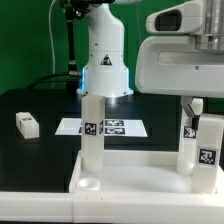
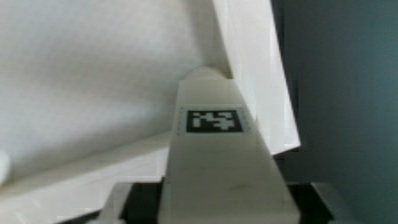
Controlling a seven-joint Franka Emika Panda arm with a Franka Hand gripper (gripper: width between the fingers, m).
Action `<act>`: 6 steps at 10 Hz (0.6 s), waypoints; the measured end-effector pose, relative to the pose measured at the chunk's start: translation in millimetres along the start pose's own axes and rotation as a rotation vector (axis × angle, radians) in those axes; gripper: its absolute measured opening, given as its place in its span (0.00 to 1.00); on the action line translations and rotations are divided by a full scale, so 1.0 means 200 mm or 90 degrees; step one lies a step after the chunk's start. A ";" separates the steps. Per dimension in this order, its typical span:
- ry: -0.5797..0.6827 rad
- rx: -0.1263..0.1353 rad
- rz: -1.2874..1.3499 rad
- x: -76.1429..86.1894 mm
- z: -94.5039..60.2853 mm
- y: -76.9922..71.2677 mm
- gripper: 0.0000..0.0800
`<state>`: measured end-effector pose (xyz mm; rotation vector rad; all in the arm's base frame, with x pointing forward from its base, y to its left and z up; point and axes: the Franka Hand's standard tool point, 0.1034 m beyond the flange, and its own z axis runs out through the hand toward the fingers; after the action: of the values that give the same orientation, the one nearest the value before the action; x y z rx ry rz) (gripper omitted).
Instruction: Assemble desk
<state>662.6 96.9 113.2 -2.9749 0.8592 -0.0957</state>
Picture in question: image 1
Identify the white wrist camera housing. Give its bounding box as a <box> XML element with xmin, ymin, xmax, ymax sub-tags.
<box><xmin>146</xmin><ymin>0</ymin><xmax>205</xmax><ymax>35</ymax></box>

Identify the white cable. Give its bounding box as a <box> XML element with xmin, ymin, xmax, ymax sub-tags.
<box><xmin>48</xmin><ymin>0</ymin><xmax>58</xmax><ymax>90</ymax></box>

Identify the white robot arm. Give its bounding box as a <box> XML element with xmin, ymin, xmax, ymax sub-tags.
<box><xmin>79</xmin><ymin>0</ymin><xmax>224</xmax><ymax>98</ymax></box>

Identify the white desk top tray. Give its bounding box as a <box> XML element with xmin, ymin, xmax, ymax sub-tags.
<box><xmin>69</xmin><ymin>150</ymin><xmax>224</xmax><ymax>201</ymax></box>

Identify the black cable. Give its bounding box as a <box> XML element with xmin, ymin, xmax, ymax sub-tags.
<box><xmin>26</xmin><ymin>73</ymin><xmax>81</xmax><ymax>90</ymax></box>

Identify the fiducial marker sheet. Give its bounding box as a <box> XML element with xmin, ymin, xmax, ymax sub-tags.
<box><xmin>55</xmin><ymin>118</ymin><xmax>147</xmax><ymax>137</ymax></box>

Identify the black camera stand pole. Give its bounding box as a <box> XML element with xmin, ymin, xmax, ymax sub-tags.
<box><xmin>59</xmin><ymin>0</ymin><xmax>90</xmax><ymax>76</ymax></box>

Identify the white front fence bar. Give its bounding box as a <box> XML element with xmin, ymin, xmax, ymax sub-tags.
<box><xmin>0</xmin><ymin>192</ymin><xmax>224</xmax><ymax>224</ymax></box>

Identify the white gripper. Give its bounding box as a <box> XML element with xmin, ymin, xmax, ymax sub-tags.
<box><xmin>135</xmin><ymin>36</ymin><xmax>224</xmax><ymax>130</ymax></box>

